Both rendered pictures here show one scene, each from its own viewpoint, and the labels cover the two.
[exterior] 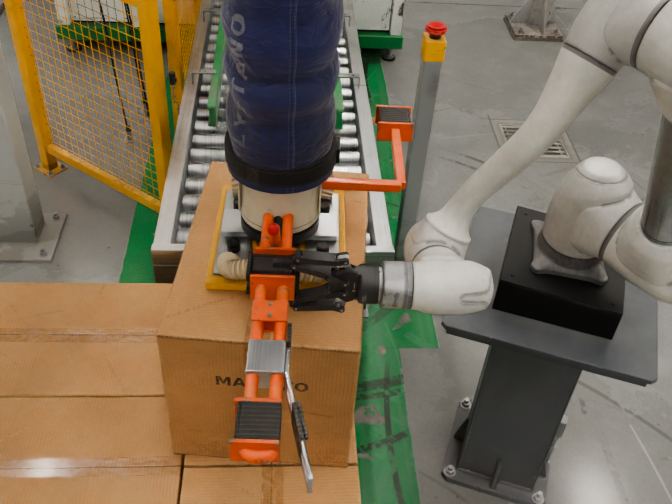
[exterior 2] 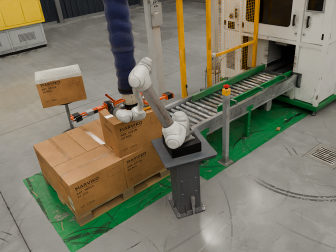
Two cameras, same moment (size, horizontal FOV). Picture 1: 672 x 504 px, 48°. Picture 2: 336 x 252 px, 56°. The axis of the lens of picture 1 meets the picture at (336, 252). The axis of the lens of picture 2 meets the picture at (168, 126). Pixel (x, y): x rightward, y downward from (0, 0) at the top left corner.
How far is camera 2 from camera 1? 2.70 m
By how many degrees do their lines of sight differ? 48
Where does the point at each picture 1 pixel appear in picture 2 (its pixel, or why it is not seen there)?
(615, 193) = (174, 118)
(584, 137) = not seen: outside the picture
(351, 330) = (117, 122)
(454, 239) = (134, 110)
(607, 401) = (229, 216)
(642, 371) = (167, 165)
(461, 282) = (120, 114)
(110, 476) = (95, 140)
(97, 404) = not seen: hidden behind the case
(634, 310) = (187, 158)
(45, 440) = (95, 131)
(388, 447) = (167, 188)
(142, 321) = not seen: hidden behind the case
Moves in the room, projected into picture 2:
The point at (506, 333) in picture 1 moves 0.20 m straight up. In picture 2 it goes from (157, 147) to (155, 129)
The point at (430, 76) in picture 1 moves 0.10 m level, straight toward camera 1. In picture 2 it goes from (224, 99) to (216, 101)
